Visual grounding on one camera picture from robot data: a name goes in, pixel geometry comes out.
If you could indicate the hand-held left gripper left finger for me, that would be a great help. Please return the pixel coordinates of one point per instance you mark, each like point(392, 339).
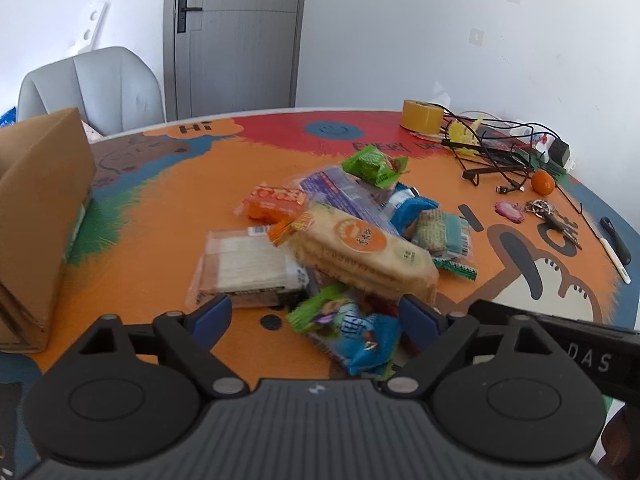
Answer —
point(212, 315)

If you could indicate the orange tangerine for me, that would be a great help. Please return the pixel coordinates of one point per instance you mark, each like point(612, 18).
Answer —
point(543, 182)

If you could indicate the bunch of keys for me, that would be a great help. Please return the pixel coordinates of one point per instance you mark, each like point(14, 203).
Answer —
point(547, 215)

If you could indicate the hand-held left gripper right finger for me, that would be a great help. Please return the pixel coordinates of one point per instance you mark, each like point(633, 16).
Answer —
point(417, 320)

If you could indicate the black metal stand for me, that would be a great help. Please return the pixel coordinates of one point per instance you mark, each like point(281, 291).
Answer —
point(492, 170)

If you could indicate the clear white wafer packet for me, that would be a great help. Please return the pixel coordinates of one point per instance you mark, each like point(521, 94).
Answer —
point(245, 260)

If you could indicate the purple clear snack packet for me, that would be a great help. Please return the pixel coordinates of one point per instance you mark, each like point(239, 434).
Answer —
point(335, 190)

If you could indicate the yellow plastic item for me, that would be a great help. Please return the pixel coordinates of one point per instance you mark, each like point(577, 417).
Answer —
point(462, 132)

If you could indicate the thin green snack packet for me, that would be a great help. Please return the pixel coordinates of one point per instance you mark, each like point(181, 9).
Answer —
point(457, 267)

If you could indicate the blue crinkled snack packet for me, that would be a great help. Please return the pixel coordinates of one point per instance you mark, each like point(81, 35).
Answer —
point(367, 345)

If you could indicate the grey door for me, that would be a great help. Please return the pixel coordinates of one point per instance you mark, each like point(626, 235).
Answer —
point(235, 35)

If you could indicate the person's right forearm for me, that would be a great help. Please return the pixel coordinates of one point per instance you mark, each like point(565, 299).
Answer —
point(619, 435)

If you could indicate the grey upholstered chair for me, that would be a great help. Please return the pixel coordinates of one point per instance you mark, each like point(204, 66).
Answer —
point(110, 85)

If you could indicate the green biscuit packet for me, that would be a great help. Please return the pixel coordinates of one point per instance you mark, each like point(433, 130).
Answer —
point(440, 230)

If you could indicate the white pen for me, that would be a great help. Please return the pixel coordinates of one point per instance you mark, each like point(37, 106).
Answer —
point(616, 260)

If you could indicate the white foam board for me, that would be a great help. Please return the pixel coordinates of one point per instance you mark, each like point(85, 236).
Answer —
point(89, 27)

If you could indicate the black pen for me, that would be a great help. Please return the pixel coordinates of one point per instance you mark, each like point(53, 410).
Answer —
point(617, 242)

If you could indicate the large rice cracker packet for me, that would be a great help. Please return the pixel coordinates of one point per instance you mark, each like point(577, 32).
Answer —
point(350, 250)

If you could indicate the yellow tape roll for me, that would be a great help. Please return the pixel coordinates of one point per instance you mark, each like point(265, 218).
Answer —
point(422, 116)

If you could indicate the blue white snack packet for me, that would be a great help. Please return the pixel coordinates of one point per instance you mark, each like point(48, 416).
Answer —
point(410, 207)

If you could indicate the black power adapter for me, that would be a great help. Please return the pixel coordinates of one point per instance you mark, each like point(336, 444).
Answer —
point(559, 150)

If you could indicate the white power strip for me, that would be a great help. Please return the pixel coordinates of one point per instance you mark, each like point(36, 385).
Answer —
point(567, 165)

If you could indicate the orange snack packet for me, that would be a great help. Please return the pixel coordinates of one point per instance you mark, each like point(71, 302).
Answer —
point(270, 200)

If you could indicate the blue plastic bag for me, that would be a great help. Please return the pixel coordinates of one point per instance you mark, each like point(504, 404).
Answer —
point(7, 117)

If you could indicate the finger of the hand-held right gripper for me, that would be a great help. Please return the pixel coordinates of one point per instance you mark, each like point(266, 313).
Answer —
point(575, 322)

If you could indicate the small orange yellow packet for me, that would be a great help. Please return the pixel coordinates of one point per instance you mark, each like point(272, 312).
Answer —
point(290, 225)

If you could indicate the brown cardboard box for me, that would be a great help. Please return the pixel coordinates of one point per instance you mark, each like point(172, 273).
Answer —
point(40, 185)

